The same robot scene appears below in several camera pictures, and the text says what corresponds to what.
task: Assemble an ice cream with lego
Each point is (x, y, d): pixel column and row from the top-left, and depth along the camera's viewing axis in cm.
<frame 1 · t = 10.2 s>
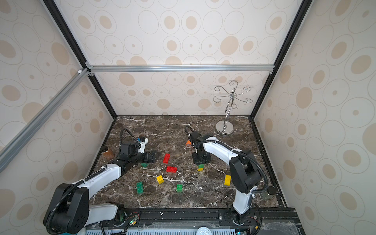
left hand: (157, 152, 87), fingers open
right hand: (203, 162, 89), fingers open
chrome jewelry stand: (225, 127, 111), point 3 cm above the table
red long lego brick: (166, 158, 96), on the table
red long lego brick 2: (171, 169, 91), on the table
green square lego brick: (201, 166, 88), point 6 cm above the table
yellow square lego brick: (200, 169, 91), point 2 cm above the table
yellow rounded lego brick: (160, 179, 85), point 4 cm above the table
green long lego brick: (140, 188, 85), on the table
green square lego brick 2: (179, 188, 83), point 3 cm above the table
yellow long lego brick: (227, 180, 87), point 2 cm above the table
green long lego brick 2: (145, 165, 93), point 2 cm above the table
black round knob: (270, 192, 75), point 9 cm above the table

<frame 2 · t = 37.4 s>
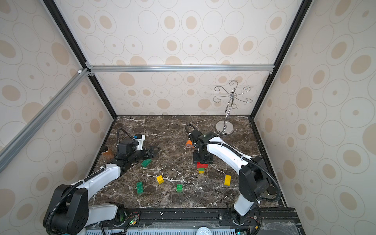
left hand: (158, 148, 85), fingers open
right hand: (204, 162, 84), fingers open
red long lego brick: (198, 166, 94), on the table
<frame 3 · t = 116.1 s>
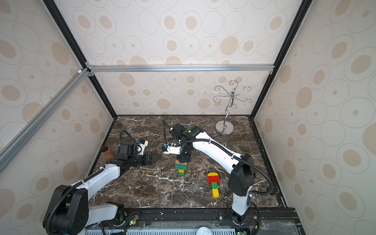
left hand: (158, 156, 85), fingers open
right hand: (187, 155, 80), fingers open
red long lego brick: (214, 178, 87), point 2 cm above the table
green square lego brick: (214, 185, 84), point 2 cm above the table
yellow square lego brick: (215, 193, 81), point 3 cm above the table
green long lego brick: (181, 167, 89), point 4 cm above the table
yellow long lego brick: (212, 174, 89), point 2 cm above the table
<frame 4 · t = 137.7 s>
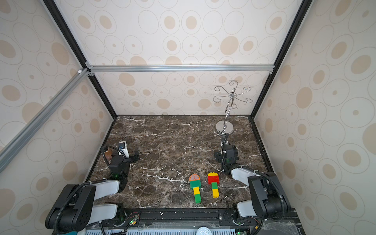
left hand: (132, 145, 87), fingers open
right hand: (231, 150, 93), fingers open
yellow rounded lego brick: (196, 190, 82), point 3 cm above the table
green long lego brick: (195, 183, 85), point 2 cm above the table
green square lego brick 2: (198, 198, 79), point 3 cm above the table
